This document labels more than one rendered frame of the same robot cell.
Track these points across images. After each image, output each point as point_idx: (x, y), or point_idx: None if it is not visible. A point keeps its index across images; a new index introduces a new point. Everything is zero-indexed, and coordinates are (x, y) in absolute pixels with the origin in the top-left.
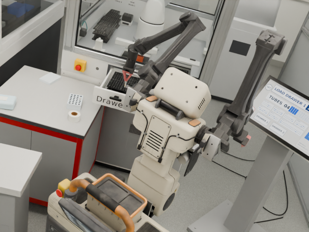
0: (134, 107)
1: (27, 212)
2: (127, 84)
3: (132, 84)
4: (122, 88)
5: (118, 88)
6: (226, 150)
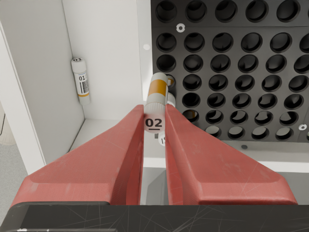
0: None
1: None
2: (290, 65)
3: (306, 105)
4: (199, 34)
5: (170, 2)
6: None
